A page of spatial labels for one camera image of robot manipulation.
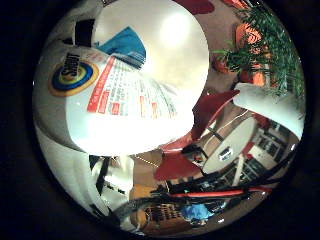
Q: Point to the blue bag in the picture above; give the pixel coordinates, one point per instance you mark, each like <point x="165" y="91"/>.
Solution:
<point x="196" y="211"/>

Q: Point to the orange plant pot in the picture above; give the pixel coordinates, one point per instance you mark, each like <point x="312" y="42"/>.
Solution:
<point x="250" y="36"/>

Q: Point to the green leafy plant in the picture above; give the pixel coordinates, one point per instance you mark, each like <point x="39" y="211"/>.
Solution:
<point x="276" y="50"/>

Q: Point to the dark shelf unit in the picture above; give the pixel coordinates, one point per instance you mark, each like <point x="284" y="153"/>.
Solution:
<point x="266" y="146"/>

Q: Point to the white round side table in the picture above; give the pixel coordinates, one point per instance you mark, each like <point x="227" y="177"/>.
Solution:
<point x="230" y="146"/>

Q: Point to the blue striped cloth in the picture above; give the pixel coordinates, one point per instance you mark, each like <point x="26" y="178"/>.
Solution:
<point x="128" y="46"/>

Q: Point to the white spray bottle orange sprayer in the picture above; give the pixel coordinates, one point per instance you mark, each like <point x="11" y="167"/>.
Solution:
<point x="126" y="113"/>

